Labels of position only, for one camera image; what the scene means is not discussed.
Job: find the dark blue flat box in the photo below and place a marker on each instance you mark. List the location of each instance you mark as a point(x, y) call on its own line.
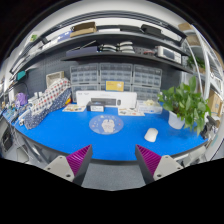
point(78, 52)

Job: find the right sticker sheet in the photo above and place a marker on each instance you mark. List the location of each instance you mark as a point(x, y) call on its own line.
point(129, 112)

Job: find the sticker sheet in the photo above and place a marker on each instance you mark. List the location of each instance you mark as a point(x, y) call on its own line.
point(129, 112)
point(74, 108)

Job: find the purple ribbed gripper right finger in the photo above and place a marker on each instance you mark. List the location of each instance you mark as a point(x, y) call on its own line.
point(153, 166)

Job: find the purple plush toy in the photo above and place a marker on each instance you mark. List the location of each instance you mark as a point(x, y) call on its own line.
point(21, 99)

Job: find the white electronic instrument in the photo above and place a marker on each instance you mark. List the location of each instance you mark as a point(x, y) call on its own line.
point(168, 54)

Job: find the left sticker sheet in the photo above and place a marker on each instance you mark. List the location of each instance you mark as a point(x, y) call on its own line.
point(74, 108)

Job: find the white keyboard box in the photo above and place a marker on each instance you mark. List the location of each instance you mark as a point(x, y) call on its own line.
point(111, 99)

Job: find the brown cardboard box on shelf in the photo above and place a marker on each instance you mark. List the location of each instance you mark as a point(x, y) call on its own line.
point(84, 28)

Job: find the blue desk mat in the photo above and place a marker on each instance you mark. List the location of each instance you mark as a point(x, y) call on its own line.
point(112, 137)

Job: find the yellow card box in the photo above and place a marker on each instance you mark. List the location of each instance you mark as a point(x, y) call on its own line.
point(115, 86)

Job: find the white computer mouse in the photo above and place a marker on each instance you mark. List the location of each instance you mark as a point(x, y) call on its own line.
point(151, 135)

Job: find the black case on top shelf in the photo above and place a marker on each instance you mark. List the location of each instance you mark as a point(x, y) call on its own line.
point(151, 30)

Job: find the white small container box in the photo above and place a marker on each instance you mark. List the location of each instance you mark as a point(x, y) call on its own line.
point(149, 106)

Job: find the middle grey drawer organizer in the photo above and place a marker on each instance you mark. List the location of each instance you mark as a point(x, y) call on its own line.
point(116, 72)

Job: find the right grey drawer organizer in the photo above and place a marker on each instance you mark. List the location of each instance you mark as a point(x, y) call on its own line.
point(146, 82)

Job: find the left grey drawer organizer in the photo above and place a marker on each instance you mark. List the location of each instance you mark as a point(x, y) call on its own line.
point(84, 77)

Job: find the small black box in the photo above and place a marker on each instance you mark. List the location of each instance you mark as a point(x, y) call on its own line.
point(95, 107)

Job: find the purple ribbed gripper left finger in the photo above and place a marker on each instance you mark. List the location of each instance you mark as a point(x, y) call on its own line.
point(72, 167)

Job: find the green potted plant white pot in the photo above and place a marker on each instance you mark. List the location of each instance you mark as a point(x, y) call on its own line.
point(186, 104)

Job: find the beige framed box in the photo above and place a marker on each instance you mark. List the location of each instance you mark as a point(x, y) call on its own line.
point(51, 78)

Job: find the patterned fabric bag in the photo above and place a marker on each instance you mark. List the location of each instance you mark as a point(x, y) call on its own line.
point(54, 98)

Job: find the grey drawer organizer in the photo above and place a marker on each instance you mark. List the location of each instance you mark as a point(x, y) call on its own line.
point(116, 72)
point(146, 82)
point(84, 77)

